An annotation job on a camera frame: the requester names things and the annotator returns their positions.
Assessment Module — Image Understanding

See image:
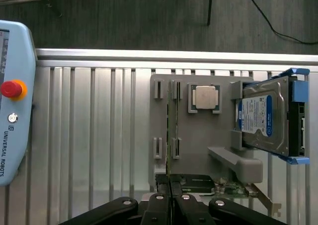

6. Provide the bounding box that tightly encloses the black graphics card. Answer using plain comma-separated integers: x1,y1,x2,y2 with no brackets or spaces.
155,174,283,217

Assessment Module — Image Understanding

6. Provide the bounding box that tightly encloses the grey parts rack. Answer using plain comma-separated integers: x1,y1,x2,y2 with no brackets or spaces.
148,73,264,193

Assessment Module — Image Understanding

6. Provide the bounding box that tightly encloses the silver CPU chip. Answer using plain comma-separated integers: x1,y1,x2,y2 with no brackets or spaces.
190,84,221,111

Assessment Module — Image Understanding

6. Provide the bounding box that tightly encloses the hard disk with blue caddy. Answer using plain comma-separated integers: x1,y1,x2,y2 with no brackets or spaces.
234,68,311,165

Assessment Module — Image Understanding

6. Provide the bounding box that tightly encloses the light blue teach pendant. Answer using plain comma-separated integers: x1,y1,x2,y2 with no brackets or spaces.
0,20,38,187

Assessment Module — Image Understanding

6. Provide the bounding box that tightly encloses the black stand pole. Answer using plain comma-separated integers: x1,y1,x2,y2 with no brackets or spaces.
206,0,215,26

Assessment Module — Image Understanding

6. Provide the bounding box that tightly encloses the black floor cable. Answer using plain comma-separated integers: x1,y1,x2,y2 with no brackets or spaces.
242,0,318,45

